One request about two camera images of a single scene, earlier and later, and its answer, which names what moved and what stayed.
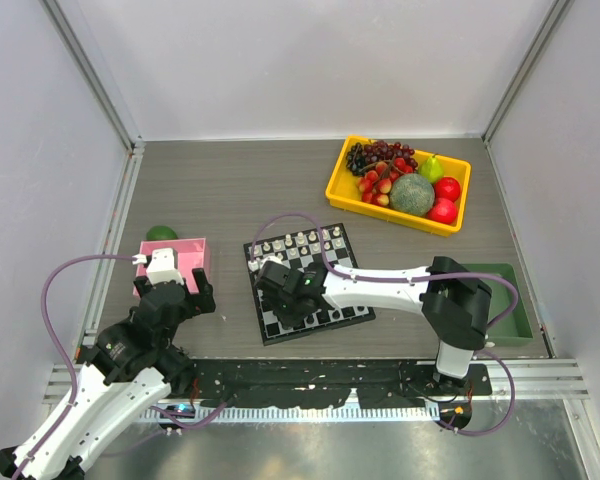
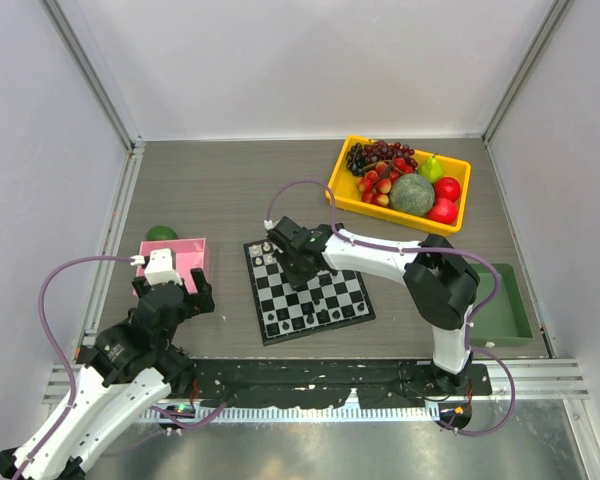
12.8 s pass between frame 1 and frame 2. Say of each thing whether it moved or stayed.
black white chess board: stayed
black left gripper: stayed
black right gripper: moved
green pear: stayed
